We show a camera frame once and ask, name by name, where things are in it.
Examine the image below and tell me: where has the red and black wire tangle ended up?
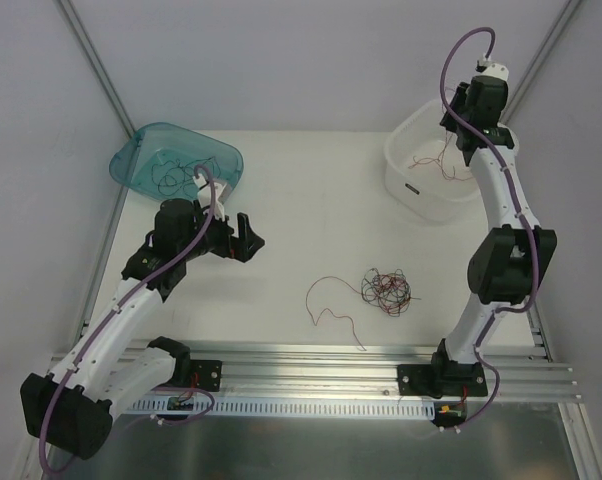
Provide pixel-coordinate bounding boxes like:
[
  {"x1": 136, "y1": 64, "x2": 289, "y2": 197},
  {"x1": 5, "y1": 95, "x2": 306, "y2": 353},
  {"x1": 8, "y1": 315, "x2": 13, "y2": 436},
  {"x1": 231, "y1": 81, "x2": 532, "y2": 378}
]
[{"x1": 359, "y1": 267, "x2": 423, "y2": 317}]

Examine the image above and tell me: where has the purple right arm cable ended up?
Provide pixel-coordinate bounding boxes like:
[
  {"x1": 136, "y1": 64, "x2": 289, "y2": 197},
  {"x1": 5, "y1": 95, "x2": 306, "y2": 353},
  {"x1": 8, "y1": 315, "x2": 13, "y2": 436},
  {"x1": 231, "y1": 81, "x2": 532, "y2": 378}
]
[{"x1": 439, "y1": 27, "x2": 542, "y2": 401}]

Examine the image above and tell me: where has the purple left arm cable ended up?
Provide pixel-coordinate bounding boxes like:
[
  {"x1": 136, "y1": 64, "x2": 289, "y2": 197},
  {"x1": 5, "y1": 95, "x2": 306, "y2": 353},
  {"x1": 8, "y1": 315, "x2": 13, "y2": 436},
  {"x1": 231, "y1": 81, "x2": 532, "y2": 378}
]
[{"x1": 38, "y1": 165, "x2": 217, "y2": 474}]

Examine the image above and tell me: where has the white slotted cable duct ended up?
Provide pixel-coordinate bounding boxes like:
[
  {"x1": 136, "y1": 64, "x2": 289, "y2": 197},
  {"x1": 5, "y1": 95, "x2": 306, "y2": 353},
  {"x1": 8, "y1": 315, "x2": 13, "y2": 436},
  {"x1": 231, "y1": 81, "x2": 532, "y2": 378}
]
[{"x1": 127, "y1": 394, "x2": 435, "y2": 421}]

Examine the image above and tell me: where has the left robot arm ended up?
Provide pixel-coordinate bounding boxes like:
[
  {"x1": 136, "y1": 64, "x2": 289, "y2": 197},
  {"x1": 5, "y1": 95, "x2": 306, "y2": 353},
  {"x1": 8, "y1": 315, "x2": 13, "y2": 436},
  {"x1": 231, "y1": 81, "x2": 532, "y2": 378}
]
[{"x1": 20, "y1": 199, "x2": 265, "y2": 460}]

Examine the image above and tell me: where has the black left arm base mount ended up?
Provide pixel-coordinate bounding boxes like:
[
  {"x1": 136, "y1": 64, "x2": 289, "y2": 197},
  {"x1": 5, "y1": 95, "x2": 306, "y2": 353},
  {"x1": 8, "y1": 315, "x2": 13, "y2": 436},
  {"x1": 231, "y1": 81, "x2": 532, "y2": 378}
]
[{"x1": 148, "y1": 336, "x2": 223, "y2": 392}]

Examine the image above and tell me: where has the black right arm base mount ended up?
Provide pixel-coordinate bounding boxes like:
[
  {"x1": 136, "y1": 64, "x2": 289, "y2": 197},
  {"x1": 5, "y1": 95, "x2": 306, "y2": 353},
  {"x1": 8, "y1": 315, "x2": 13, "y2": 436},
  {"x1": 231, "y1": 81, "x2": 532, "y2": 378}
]
[{"x1": 397, "y1": 362, "x2": 488, "y2": 399}]

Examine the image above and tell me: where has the red single wire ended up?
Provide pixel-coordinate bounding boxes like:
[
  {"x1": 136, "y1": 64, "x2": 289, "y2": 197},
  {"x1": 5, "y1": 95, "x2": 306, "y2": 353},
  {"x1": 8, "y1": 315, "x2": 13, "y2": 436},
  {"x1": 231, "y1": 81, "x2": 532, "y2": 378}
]
[
  {"x1": 408, "y1": 149, "x2": 475, "y2": 182},
  {"x1": 304, "y1": 274, "x2": 368, "y2": 352}
]

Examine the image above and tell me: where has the teal transparent plastic tray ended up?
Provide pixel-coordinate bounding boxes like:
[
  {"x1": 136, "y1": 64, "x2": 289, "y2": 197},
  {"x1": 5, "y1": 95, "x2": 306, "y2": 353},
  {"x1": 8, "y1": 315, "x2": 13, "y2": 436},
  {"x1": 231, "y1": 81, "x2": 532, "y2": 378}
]
[{"x1": 109, "y1": 122, "x2": 244, "y2": 202}]

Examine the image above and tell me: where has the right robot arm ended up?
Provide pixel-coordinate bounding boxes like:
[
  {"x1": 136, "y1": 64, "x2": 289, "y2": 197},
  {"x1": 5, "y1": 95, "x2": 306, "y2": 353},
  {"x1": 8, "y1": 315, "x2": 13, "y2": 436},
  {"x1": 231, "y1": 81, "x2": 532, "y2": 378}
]
[{"x1": 429, "y1": 73, "x2": 557, "y2": 395}]

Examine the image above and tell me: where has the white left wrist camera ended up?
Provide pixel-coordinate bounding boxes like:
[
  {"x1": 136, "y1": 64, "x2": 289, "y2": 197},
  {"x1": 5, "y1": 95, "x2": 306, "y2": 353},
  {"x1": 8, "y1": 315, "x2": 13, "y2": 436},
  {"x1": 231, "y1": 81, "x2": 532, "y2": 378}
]
[{"x1": 194, "y1": 177, "x2": 232, "y2": 220}]

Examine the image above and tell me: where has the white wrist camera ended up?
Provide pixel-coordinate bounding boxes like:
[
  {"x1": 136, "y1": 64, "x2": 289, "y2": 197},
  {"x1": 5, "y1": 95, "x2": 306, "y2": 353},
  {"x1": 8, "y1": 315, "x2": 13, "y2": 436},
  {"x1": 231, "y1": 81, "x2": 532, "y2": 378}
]
[
  {"x1": 475, "y1": 56, "x2": 509, "y2": 82},
  {"x1": 194, "y1": 177, "x2": 232, "y2": 220}
]

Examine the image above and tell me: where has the white plastic basket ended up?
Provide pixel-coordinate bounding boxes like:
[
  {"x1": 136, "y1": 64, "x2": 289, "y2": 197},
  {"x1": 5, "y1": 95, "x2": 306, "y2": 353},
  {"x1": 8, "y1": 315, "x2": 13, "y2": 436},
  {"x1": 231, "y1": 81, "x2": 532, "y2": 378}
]
[{"x1": 384, "y1": 99, "x2": 519, "y2": 227}]

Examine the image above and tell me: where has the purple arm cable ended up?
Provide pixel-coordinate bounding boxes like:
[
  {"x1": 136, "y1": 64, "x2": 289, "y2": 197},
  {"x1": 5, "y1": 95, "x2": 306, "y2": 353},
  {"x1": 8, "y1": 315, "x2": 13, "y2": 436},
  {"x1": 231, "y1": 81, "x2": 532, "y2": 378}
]
[
  {"x1": 38, "y1": 165, "x2": 217, "y2": 474},
  {"x1": 439, "y1": 27, "x2": 542, "y2": 401}
]

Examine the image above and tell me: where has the aluminium frame rail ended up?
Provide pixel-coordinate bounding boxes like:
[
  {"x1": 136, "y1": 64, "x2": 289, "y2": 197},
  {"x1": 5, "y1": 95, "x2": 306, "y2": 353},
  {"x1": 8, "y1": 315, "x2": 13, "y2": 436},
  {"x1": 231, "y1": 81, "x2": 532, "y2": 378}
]
[{"x1": 186, "y1": 341, "x2": 583, "y2": 403}]

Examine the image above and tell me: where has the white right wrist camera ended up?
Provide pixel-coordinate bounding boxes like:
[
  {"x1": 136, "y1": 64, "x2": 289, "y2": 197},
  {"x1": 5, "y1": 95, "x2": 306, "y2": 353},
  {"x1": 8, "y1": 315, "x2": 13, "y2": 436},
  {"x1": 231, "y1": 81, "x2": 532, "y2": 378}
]
[{"x1": 475, "y1": 56, "x2": 509, "y2": 82}]

